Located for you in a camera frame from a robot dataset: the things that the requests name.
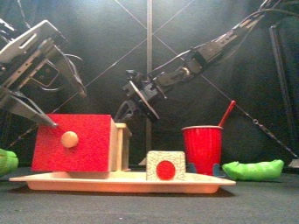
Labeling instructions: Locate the dark metal frame post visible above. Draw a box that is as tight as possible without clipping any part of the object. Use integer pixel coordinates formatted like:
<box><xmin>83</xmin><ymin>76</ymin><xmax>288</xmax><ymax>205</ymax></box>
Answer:
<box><xmin>268</xmin><ymin>24</ymin><xmax>299</xmax><ymax>152</ymax></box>

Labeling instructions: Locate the white sushi cube red circle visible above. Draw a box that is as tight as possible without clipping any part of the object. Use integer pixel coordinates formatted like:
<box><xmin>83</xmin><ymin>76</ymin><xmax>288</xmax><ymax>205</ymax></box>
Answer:
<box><xmin>144</xmin><ymin>150</ymin><xmax>187</xmax><ymax>182</ymax></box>

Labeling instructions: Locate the light wooden box frame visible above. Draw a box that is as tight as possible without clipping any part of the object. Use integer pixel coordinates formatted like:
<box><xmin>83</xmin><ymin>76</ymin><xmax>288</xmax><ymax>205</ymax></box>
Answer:
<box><xmin>114</xmin><ymin>122</ymin><xmax>134</xmax><ymax>172</ymax></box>

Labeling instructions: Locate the vertical metal frame pole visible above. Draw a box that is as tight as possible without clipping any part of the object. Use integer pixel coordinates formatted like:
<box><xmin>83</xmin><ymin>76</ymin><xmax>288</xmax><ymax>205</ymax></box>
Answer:
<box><xmin>144</xmin><ymin>0</ymin><xmax>155</xmax><ymax>160</ymax></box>

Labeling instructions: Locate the red straw stick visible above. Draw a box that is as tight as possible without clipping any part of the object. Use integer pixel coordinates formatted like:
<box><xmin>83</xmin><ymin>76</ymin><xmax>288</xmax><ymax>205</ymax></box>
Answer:
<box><xmin>218</xmin><ymin>100</ymin><xmax>238</xmax><ymax>128</ymax></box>

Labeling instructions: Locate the green plush toy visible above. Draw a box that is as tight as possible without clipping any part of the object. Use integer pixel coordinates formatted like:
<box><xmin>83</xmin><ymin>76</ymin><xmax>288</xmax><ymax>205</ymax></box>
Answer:
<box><xmin>0</xmin><ymin>148</ymin><xmax>20</xmax><ymax>178</ymax></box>

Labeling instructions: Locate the blue toy piece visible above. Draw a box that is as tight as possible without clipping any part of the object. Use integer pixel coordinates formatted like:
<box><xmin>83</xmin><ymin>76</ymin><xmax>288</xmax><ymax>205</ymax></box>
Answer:
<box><xmin>186</xmin><ymin>162</ymin><xmax>226</xmax><ymax>178</ymax></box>

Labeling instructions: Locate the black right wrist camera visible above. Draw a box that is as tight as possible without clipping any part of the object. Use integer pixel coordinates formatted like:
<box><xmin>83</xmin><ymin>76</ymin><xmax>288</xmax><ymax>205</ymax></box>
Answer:
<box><xmin>126</xmin><ymin>69</ymin><xmax>148</xmax><ymax>86</ymax></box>

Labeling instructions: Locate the red plastic cup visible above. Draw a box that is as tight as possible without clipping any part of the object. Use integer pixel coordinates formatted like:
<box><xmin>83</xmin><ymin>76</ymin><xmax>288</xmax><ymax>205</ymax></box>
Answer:
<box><xmin>182</xmin><ymin>125</ymin><xmax>224</xmax><ymax>177</ymax></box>

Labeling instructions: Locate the red drawer with wooden knob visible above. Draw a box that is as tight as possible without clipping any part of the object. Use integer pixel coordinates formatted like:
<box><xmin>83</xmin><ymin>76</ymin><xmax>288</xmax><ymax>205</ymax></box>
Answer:
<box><xmin>31</xmin><ymin>113</ymin><xmax>119</xmax><ymax>180</ymax></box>

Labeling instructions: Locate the beige plastic tray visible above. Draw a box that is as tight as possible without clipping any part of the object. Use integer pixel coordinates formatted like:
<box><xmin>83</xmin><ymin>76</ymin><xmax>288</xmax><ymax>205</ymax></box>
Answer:
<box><xmin>8</xmin><ymin>170</ymin><xmax>238</xmax><ymax>195</ymax></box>

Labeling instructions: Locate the green toy pea pod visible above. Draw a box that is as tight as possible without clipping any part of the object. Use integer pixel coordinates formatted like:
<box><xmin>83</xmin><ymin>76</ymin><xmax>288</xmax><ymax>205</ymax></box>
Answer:
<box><xmin>222</xmin><ymin>158</ymin><xmax>286</xmax><ymax>182</ymax></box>

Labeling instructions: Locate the plain diagonal wire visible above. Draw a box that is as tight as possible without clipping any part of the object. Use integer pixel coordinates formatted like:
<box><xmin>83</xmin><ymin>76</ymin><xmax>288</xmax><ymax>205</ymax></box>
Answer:
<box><xmin>4</xmin><ymin>0</ymin><xmax>198</xmax><ymax>150</ymax></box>

